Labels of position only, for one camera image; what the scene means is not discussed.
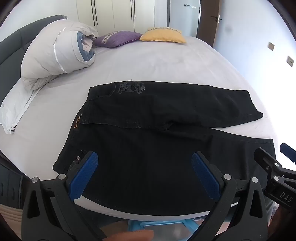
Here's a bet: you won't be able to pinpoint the yellow cushion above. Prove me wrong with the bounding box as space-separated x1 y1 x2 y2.
139 27 187 44

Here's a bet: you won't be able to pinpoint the rolled white duvet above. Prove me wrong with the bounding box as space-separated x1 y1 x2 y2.
20 21 99 91

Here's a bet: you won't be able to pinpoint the purple cushion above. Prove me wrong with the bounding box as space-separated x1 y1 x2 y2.
92 31 142 48

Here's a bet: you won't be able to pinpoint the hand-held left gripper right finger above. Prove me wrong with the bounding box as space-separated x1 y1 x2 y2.
190 151 275 241

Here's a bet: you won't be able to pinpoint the cream wardrobe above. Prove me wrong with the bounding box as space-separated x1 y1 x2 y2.
65 0 170 37

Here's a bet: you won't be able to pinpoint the grey door panel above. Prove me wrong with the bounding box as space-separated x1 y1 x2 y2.
168 0 200 37

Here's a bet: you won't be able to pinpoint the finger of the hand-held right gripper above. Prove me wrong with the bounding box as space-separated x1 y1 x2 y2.
253 147 296 180
279 142 296 167

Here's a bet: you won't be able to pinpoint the white pillow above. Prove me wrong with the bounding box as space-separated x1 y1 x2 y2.
0 76 58 135

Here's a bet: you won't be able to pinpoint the bed with white sheet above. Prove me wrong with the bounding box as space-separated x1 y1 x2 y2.
0 35 282 220

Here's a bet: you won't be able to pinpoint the black pants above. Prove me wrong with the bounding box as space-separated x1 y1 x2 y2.
53 80 275 217

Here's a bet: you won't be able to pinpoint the brown door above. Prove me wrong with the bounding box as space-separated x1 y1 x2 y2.
196 0 220 44

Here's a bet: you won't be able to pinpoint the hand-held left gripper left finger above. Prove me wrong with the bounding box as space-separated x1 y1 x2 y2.
21 151 109 241

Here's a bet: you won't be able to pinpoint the grey padded headboard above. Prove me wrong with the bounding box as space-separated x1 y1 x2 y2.
0 15 67 70

